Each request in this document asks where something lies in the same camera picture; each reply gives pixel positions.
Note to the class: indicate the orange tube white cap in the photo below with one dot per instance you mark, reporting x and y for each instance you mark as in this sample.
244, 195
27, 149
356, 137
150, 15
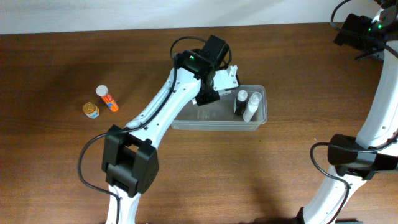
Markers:
105, 95

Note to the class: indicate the white spray bottle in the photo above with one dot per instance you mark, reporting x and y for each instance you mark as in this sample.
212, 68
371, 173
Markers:
252, 106

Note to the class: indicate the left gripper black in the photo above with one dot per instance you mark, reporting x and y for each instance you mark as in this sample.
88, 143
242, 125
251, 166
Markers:
206, 97

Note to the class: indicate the dark bottle white cap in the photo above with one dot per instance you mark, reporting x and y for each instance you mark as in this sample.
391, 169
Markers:
240, 102

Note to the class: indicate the clear plastic container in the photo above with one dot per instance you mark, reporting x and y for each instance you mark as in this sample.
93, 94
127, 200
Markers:
219, 116

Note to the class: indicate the small jar gold lid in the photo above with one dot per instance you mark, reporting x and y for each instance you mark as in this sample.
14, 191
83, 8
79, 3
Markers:
91, 110

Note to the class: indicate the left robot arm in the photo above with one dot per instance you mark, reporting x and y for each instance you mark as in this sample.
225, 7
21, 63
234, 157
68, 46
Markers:
130, 159

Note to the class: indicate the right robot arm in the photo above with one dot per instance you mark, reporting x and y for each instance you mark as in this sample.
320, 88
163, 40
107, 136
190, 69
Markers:
348, 162

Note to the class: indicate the white green medicine box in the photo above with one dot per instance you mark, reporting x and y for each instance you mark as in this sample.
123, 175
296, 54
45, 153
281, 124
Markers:
210, 97

